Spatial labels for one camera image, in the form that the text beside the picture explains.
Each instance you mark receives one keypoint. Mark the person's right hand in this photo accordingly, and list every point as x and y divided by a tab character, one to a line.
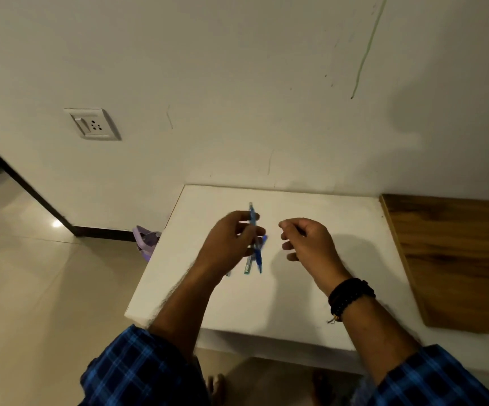
316	249

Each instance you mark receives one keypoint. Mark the white wall socket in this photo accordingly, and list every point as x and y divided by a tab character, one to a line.
92	123

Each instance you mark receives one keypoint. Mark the blue pen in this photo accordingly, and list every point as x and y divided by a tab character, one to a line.
257	260

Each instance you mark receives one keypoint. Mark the person's left hand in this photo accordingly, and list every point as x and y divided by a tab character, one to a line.
221	249

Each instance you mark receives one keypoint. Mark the person's right thumb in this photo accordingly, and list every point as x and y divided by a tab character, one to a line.
289	236

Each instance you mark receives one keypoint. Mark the person's left forearm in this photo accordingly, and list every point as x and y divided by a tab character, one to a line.
185	308

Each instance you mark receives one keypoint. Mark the person's left thumb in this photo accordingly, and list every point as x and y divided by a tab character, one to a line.
248	231

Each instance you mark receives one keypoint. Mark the teal green pen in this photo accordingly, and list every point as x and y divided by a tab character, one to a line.
248	267

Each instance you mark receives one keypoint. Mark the blue plaid shirt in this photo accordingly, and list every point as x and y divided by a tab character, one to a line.
138	372

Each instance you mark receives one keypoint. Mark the black baseboard strip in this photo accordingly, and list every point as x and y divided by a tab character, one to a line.
37	194

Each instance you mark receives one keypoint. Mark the person's right forearm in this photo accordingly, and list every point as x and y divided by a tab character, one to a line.
375	334

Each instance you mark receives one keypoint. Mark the brown wooden table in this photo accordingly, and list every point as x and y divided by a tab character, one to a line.
460	262

